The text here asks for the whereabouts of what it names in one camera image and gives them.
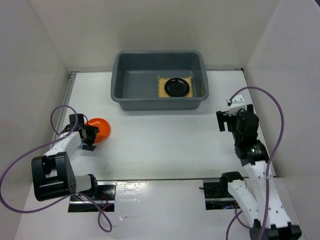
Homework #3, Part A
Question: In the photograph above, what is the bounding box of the orange plastic bowl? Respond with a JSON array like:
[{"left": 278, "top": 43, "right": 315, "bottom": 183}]
[{"left": 86, "top": 117, "right": 111, "bottom": 144}]

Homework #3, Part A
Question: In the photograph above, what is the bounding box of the black round dish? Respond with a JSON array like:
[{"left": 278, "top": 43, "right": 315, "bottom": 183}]
[{"left": 164, "top": 77, "right": 190, "bottom": 97}]

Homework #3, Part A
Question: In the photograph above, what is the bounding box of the yellow woven bamboo mat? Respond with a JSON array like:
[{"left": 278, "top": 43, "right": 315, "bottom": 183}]
[{"left": 157, "top": 76, "right": 194, "bottom": 98}]

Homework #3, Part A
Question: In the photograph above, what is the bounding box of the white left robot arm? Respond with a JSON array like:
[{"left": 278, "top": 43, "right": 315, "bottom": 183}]
[{"left": 31, "top": 113, "right": 100, "bottom": 201}]

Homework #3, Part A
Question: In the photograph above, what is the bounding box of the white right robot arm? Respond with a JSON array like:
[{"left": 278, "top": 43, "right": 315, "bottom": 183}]
[{"left": 216, "top": 104, "right": 302, "bottom": 240}]

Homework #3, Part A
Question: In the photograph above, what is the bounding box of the grey plastic bin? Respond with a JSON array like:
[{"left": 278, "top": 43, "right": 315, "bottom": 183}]
[{"left": 110, "top": 50, "right": 209, "bottom": 111}]

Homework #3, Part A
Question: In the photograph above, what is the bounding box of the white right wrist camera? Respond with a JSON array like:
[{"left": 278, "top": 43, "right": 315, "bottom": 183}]
[{"left": 226, "top": 94, "right": 246, "bottom": 117}]

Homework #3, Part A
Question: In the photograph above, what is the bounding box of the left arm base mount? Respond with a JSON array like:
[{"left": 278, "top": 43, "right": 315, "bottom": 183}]
[{"left": 68, "top": 181, "right": 117, "bottom": 213}]

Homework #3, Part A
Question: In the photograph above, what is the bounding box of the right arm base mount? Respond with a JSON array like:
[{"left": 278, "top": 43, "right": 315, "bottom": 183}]
[{"left": 199, "top": 179, "right": 237, "bottom": 211}]

